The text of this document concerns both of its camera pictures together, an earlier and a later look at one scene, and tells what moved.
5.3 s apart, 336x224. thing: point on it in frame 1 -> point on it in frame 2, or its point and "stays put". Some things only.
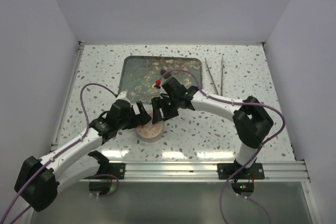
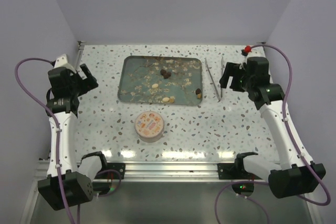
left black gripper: [142, 118] -> [87, 84]
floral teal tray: [140, 75] stays put
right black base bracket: [225, 171] stays put
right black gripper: [157, 103] -> [232, 69]
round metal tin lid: [149, 130] stays put
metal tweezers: [222, 63] stays put
